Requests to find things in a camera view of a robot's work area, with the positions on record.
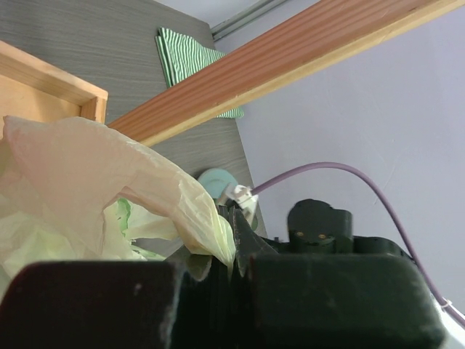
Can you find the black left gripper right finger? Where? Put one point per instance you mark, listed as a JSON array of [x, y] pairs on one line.
[[327, 298]]

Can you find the wooden clothes rack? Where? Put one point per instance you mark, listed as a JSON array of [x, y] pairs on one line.
[[321, 35]]

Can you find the green avocado print plastic bag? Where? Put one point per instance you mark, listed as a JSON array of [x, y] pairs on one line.
[[74, 189]]

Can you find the green white striped cloth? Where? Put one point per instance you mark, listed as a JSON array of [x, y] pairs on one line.
[[182, 56]]

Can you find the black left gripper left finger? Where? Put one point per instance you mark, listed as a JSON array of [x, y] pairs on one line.
[[116, 305]]

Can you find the grey green plate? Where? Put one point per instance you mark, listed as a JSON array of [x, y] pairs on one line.
[[214, 181]]

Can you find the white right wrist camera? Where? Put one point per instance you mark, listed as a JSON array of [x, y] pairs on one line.
[[243, 197]]

